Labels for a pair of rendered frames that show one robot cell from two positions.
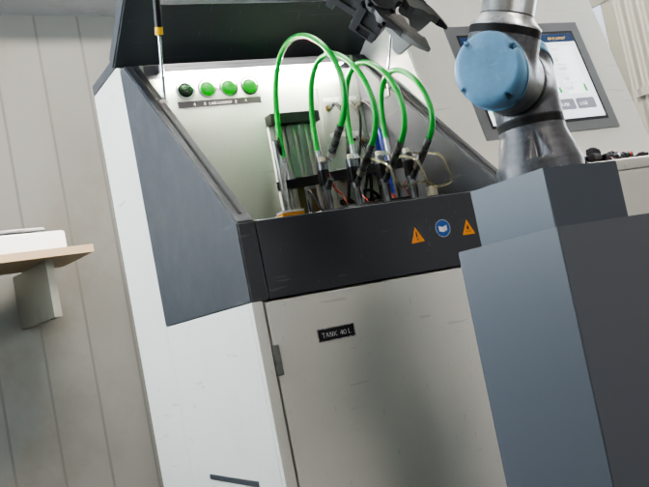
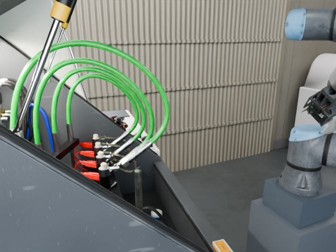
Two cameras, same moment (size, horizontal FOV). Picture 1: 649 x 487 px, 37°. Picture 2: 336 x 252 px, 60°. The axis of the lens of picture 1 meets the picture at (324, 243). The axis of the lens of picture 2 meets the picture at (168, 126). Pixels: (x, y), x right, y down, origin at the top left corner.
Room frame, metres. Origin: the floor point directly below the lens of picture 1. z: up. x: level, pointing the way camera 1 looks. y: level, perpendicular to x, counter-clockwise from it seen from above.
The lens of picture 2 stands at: (2.00, 0.63, 1.44)
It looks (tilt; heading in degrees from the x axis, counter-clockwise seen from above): 18 degrees down; 279
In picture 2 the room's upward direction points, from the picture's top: straight up
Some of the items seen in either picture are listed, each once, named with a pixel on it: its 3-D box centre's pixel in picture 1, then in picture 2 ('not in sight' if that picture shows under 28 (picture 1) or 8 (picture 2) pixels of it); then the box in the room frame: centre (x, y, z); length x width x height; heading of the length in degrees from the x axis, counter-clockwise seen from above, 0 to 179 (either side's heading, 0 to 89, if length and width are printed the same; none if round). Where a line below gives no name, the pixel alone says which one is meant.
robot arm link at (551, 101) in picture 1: (521, 83); (309, 144); (1.66, -0.39, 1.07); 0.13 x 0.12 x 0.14; 153
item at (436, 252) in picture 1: (389, 240); (186, 224); (2.06, -0.14, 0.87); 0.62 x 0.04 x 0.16; 117
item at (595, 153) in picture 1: (603, 157); (117, 120); (2.48, -0.75, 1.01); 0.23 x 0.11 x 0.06; 117
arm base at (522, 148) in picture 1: (535, 148); (302, 173); (1.66, -0.39, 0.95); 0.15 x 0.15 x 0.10
